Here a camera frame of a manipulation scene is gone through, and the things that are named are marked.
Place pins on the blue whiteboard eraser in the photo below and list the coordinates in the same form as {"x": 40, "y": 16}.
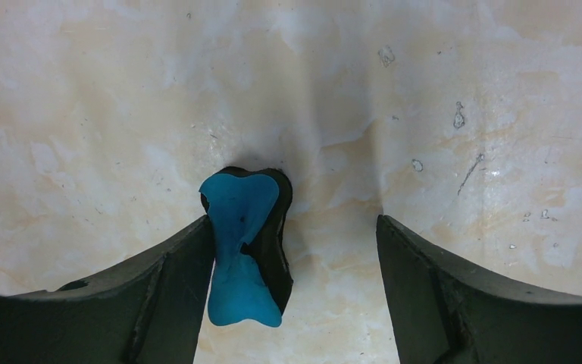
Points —
{"x": 251, "y": 277}

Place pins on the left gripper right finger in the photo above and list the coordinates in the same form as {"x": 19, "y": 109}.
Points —
{"x": 447, "y": 309}

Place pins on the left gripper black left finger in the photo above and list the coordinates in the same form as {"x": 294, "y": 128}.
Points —
{"x": 146, "y": 309}

